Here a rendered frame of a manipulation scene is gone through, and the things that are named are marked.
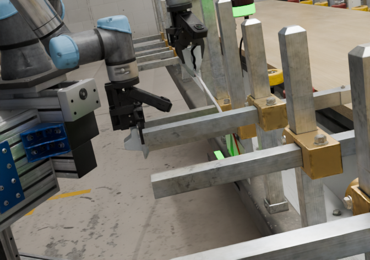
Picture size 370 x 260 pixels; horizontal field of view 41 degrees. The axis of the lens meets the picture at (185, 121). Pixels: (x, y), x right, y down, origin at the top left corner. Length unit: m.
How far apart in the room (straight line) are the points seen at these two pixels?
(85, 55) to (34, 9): 0.18
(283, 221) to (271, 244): 0.56
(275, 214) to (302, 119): 0.38
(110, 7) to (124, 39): 7.84
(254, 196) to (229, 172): 0.47
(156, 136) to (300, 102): 0.32
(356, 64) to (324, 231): 0.18
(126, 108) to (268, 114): 0.38
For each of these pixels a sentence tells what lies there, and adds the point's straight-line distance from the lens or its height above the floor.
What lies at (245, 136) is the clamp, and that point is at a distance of 1.26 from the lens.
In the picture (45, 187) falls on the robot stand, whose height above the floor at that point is 0.72.
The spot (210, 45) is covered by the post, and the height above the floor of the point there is 1.02.
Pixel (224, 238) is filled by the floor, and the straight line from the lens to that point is 2.46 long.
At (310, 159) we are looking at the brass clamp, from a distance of 0.76.
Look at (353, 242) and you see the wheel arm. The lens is 0.58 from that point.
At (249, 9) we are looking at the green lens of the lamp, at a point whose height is 1.13.
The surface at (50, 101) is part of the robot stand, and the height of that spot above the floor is 0.97.
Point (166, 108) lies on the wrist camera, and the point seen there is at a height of 0.93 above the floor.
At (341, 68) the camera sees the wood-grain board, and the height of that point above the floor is 0.90.
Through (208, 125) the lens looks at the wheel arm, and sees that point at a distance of 1.00.
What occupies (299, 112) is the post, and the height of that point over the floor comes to 1.01.
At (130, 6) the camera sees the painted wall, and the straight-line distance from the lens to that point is 8.99.
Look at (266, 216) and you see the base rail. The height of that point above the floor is 0.70.
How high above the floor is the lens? 1.26
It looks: 17 degrees down
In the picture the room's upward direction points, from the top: 11 degrees counter-clockwise
